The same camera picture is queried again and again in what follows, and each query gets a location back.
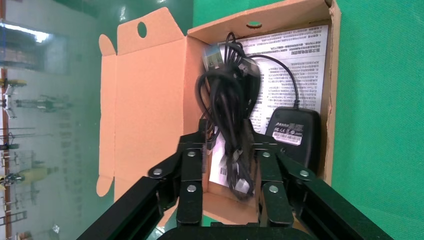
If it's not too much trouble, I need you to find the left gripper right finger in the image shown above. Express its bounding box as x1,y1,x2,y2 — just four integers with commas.
248,119,395,240

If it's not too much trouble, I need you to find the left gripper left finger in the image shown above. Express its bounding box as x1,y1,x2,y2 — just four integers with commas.
76,119,210,240

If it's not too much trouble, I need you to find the black wired computer mouse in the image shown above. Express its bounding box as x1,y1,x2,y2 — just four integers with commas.
202,32,322,173

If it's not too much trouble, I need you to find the black data cable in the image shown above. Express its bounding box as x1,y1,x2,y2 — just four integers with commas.
197,66,261,202

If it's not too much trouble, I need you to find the orange cardboard box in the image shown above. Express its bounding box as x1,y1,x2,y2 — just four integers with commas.
96,0,342,233

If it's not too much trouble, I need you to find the white printed instruction sheet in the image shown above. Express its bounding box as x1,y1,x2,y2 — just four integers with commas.
208,24,329,185

